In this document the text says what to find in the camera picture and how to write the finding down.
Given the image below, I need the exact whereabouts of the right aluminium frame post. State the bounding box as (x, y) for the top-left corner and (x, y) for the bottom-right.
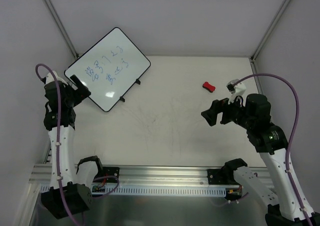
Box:
(250, 0), (292, 63)

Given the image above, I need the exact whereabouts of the left aluminium frame post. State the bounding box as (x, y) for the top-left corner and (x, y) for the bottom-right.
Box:
(43, 0), (79, 59)

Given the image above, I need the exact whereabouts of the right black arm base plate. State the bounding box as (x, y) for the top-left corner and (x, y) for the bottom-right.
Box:
(206, 168), (238, 185)

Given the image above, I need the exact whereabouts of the aluminium mounting rail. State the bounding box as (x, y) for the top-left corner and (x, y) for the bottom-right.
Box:
(28, 163), (273, 188)

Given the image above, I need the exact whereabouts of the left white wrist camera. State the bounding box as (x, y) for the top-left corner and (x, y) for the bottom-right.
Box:
(41, 71), (67, 85)

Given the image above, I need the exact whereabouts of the aluminium frame post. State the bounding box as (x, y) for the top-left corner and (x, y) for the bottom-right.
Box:
(250, 0), (292, 63)
(43, 0), (79, 59)

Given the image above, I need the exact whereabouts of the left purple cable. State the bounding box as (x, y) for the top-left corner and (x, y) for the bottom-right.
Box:
(35, 63), (87, 226)

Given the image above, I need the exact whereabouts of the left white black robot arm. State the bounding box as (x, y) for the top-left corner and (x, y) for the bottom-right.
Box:
(41, 72), (104, 219)

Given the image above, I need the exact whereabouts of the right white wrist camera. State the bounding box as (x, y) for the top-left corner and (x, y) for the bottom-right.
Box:
(226, 79), (247, 104)

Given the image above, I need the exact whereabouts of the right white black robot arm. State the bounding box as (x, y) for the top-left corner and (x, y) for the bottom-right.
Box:
(201, 93), (320, 226)

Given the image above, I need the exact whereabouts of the white whiteboard with black rim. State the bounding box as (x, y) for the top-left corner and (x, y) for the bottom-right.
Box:
(64, 27), (151, 112)

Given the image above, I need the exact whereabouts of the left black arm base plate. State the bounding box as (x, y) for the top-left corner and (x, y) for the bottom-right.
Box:
(93, 166), (120, 184)

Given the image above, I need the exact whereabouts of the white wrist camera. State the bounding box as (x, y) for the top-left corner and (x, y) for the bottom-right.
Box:
(226, 79), (247, 104)
(41, 71), (67, 85)

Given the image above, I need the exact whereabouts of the red and black eraser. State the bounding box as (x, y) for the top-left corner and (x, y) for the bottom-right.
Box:
(202, 81), (216, 93)

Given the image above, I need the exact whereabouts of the white slotted cable duct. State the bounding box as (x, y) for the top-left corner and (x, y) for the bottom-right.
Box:
(39, 184), (228, 197)

